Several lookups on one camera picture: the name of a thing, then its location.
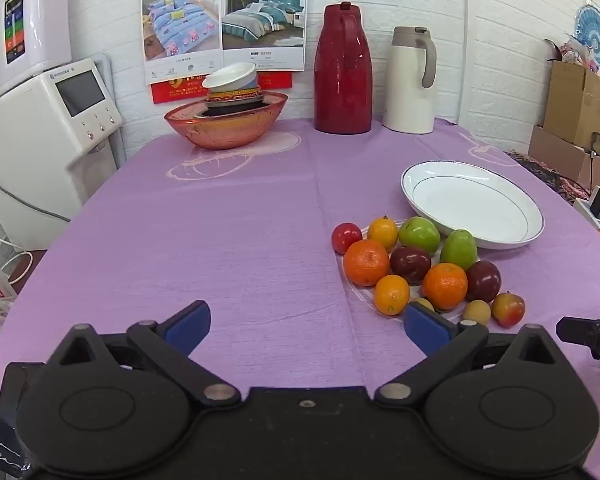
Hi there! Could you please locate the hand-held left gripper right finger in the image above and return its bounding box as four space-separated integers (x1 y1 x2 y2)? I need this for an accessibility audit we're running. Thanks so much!
374 302 574 406

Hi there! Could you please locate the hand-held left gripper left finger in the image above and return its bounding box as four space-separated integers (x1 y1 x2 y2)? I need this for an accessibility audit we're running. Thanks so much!
45 300 242 407

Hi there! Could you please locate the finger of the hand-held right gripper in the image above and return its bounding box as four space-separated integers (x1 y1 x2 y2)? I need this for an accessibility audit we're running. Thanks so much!
556 316 600 381

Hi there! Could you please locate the small orange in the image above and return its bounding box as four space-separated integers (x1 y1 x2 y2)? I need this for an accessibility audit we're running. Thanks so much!
367 216 399 252
374 274 411 316

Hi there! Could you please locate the clear glass plate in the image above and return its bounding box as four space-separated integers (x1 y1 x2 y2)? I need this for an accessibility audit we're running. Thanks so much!
337 220 481 322

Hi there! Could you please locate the small red yellow apple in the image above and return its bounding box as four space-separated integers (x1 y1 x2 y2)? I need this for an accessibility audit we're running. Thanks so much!
491 292 526 329

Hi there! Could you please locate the white plate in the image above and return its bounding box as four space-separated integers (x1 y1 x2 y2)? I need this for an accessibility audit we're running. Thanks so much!
400 161 546 250

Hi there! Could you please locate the white power strip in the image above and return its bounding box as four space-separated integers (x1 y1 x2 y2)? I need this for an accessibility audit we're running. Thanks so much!
572 197 600 248

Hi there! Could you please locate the purple tablecloth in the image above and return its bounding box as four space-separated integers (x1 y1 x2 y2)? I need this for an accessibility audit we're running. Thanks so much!
0 119 600 480

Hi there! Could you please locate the brown patterned cloth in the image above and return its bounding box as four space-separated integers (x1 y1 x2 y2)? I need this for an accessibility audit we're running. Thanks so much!
505 149 593 206

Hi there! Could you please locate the flat cardboard box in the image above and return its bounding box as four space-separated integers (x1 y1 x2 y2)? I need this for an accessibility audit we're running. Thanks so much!
527 125 600 191

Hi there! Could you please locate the tall cardboard box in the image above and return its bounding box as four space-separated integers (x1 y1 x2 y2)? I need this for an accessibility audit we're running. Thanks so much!
544 60 600 148

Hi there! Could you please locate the orange glass bowl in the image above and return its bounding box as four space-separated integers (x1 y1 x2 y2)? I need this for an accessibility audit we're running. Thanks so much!
164 92 289 151

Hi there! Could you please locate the white thermos jug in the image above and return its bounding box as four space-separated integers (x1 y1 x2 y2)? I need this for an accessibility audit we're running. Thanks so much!
382 26 438 135

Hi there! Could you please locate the white water dispenser with screen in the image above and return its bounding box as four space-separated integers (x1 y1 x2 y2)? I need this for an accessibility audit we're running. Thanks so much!
0 58 123 251

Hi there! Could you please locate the red patterned bowl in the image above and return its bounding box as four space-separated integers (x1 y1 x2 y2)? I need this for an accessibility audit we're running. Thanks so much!
207 87 262 104

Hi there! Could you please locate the large blue decorative fan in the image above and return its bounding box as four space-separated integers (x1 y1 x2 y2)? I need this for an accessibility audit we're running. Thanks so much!
575 4 600 68

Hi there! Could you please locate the blue grey bowl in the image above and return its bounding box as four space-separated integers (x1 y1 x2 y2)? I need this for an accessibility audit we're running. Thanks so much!
207 72 259 95

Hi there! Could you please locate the red thermos jug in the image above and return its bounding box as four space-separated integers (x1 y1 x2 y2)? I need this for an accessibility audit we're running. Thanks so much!
314 3 372 135

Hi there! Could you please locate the white water purifier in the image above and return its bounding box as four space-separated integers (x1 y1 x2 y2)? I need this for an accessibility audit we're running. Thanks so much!
0 0 73 106

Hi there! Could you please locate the grey hose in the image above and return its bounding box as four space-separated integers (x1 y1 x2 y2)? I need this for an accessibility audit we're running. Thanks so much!
0 165 72 223

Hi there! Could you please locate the red wall poster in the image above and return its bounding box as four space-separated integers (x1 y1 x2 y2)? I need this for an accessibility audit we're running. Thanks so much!
141 0 293 105

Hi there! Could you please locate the white wall conduit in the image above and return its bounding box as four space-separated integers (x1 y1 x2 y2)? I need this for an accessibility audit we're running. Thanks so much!
456 0 470 126

